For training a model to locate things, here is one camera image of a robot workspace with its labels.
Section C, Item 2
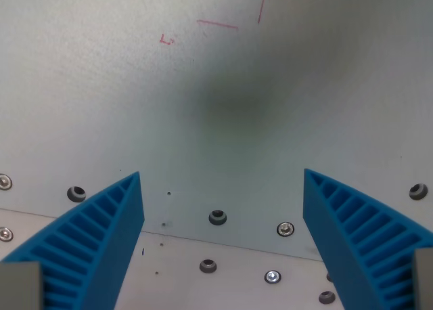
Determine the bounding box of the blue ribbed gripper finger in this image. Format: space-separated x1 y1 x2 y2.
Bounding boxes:
302 168 433 310
0 171 146 310

